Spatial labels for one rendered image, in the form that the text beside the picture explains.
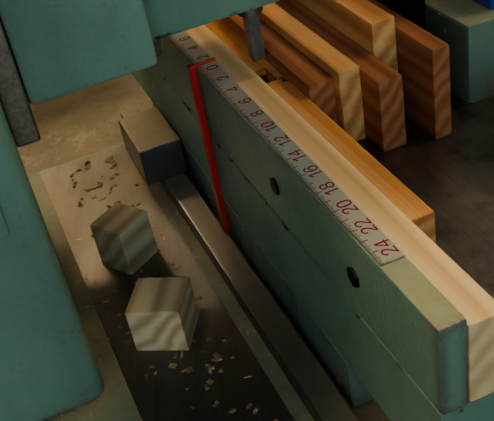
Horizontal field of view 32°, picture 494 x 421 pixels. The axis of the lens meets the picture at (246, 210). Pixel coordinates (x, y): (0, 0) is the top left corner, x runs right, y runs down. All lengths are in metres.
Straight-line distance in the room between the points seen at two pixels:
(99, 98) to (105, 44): 2.29
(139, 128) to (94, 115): 1.93
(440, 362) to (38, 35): 0.28
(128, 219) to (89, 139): 1.91
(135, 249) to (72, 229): 0.10
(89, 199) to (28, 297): 0.28
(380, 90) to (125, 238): 0.23
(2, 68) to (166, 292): 0.20
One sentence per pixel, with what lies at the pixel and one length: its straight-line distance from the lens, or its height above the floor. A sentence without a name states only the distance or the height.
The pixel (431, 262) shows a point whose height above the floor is 0.95.
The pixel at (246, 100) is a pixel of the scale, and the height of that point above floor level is 0.96.
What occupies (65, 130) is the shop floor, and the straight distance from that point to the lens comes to 2.67.
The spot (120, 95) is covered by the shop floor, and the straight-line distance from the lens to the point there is 2.79.
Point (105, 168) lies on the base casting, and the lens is 0.83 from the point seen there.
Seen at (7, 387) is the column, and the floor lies 0.84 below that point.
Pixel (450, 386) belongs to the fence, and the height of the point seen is 0.92.
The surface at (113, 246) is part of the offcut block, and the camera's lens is 0.68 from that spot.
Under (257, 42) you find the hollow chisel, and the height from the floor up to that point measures 0.96.
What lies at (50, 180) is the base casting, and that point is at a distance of 0.84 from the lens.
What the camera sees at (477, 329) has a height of 0.95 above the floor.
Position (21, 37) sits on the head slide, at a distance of 0.50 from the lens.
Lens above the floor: 1.22
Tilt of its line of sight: 35 degrees down
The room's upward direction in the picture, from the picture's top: 11 degrees counter-clockwise
